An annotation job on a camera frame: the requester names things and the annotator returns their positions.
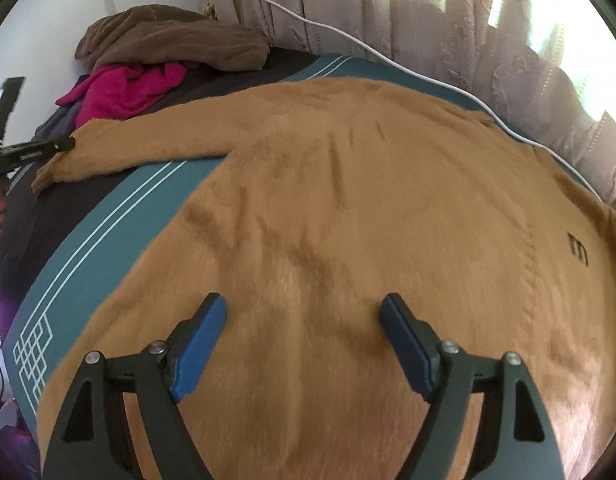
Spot white cable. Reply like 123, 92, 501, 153
208, 0, 610, 207

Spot magenta garment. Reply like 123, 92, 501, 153
55, 60, 189, 129

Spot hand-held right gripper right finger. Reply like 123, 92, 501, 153
379, 294, 564, 480

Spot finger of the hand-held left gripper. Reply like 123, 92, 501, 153
0, 77, 27, 137
2, 136, 77, 163

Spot dark bed sheet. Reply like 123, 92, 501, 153
0, 47, 321, 306

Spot cream lace curtain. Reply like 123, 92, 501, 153
198, 0, 616, 223

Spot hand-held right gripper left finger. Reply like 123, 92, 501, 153
40, 292, 227, 480

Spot tan fuzzy sweater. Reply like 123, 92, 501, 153
32, 77, 616, 480

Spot grey purple garment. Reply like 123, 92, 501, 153
32, 74, 91, 142

